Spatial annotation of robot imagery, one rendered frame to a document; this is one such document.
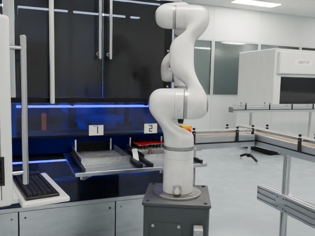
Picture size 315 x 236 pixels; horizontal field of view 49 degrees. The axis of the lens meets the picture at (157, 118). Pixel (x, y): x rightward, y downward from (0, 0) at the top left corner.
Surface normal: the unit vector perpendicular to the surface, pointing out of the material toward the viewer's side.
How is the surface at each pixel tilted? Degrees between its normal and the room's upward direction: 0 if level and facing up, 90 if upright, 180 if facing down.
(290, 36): 90
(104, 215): 90
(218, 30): 90
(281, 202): 90
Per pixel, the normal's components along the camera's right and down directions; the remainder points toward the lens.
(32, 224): 0.37, 0.11
